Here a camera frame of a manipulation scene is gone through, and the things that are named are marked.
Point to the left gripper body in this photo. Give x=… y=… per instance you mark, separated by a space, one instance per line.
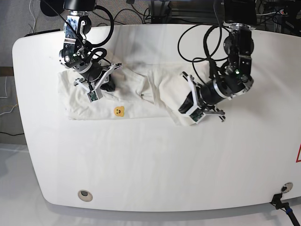
x=205 y=98

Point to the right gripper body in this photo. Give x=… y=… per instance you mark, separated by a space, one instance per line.
x=95 y=76

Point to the white printed T-shirt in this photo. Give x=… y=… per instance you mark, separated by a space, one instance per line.
x=142 y=91

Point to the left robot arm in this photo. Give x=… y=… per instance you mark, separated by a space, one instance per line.
x=233 y=78

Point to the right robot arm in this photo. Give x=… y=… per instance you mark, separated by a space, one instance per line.
x=81 y=55

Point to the black round stand base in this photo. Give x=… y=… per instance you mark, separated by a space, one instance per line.
x=51 y=7

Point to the red white warning sticker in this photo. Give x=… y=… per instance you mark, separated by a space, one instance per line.
x=298 y=159

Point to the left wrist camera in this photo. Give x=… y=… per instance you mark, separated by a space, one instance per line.
x=197 y=116

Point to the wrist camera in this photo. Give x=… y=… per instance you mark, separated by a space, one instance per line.
x=94 y=95
x=197 y=116

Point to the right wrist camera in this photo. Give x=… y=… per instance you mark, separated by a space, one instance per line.
x=94 y=95

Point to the black aluminium frame base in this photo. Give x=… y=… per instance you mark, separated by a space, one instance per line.
x=164 y=11

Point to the left table cable grommet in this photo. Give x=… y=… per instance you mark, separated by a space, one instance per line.
x=85 y=195

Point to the table cable grommet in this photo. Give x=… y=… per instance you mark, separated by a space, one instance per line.
x=287 y=187
x=85 y=195

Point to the right table cable grommet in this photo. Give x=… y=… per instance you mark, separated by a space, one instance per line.
x=287 y=187

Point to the black camera clamp mount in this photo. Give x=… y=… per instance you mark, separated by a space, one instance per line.
x=284 y=206

